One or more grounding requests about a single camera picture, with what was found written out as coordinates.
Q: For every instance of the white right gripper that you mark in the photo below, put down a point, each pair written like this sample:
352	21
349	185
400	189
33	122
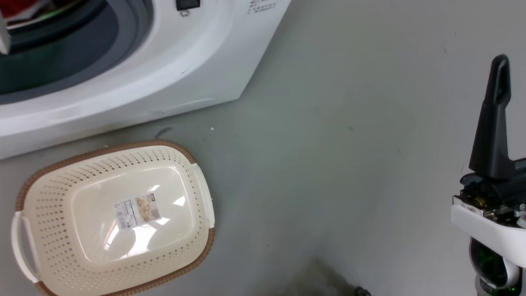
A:
493	222

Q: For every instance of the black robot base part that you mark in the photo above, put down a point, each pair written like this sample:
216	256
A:
362	291

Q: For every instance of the white front-loading washing machine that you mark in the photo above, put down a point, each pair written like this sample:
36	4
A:
197	70

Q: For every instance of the cream perforated laundry basket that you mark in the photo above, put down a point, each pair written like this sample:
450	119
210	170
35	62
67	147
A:
123	242

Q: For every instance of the white printed label sticker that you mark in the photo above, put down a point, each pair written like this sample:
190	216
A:
261	6

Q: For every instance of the black door latch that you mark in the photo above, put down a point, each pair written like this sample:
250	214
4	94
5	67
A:
188	4

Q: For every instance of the product label sticker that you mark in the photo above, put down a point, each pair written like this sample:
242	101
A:
137	211

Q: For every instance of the grey rubber door seal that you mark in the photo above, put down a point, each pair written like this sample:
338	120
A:
82	53

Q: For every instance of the red garment in drum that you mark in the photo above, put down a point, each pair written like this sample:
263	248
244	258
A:
20	8

